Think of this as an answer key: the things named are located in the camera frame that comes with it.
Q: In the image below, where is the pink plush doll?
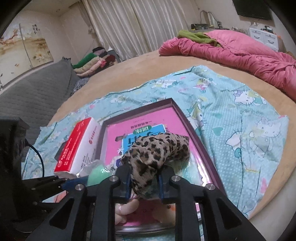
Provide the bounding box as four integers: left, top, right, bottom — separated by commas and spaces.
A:
115, 199, 139, 225

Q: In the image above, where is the green sponge puff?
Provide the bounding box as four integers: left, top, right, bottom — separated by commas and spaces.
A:
76, 159, 116, 186

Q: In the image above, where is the leopard print scrunchie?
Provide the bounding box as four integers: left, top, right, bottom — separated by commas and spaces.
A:
121, 133, 190, 197

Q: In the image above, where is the beige plush toy purple ribbon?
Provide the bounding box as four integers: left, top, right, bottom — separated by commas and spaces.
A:
152, 203, 176, 225

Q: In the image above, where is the black small box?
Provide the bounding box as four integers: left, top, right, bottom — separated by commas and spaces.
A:
54, 142, 66, 161

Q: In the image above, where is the dark purple shallow box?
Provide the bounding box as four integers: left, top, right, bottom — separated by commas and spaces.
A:
95, 98, 224, 234

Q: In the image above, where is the red tissue pack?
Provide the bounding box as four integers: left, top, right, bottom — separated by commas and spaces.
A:
54, 118, 101, 179

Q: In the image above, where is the pink children's book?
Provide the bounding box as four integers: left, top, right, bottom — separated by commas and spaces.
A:
102, 106, 214, 227

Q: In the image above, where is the light blue cartoon bedsheet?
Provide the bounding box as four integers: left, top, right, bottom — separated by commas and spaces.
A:
23, 65, 289, 217

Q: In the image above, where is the grey quilted headboard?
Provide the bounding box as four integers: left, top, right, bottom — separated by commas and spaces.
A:
1, 58, 79, 144

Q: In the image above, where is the dark patterned pillow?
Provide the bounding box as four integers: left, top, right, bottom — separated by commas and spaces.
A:
70, 77, 89, 96

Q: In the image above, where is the tan bed cover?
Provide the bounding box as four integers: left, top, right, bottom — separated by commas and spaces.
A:
48, 51, 295, 217

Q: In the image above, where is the stack of folded clothes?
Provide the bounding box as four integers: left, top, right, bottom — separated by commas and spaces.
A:
72, 47, 121, 78

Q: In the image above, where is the green cloth on quilt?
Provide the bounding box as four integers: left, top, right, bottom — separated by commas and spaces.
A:
177, 30, 221, 47

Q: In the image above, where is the white striped curtain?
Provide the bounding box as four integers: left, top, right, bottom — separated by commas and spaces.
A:
83, 1, 193, 60

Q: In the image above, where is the pink quilt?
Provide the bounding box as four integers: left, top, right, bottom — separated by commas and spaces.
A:
159, 30, 295, 100

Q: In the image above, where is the electronics on far desk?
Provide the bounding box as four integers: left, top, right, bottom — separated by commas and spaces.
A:
191, 10, 223, 31

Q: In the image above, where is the white drawer cabinet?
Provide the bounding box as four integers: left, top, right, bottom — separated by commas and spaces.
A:
248, 28, 285, 52

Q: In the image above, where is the black cable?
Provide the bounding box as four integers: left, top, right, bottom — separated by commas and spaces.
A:
24, 138, 46, 178

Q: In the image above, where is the blossom wall painting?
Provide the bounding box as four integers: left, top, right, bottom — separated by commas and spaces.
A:
1, 23, 54, 88

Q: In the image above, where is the black wall television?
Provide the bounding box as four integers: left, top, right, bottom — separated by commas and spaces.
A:
232, 0, 272, 20

